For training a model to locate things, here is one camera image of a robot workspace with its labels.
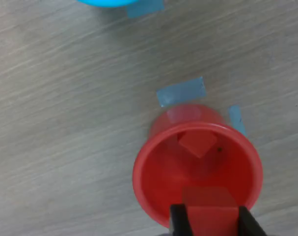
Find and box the red plastic bin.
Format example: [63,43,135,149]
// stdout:
[132,104,264,229]

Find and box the blue plastic bin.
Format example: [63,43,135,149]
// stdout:
[75,0,139,8]

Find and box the blue tape piece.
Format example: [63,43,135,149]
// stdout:
[156,76,208,108]
[228,105,247,137]
[126,0,165,19]

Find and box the red cube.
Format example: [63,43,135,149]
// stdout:
[177,131,218,159]
[182,186,240,236]

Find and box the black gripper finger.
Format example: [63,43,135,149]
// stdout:
[237,206,269,236]
[169,203,194,236]

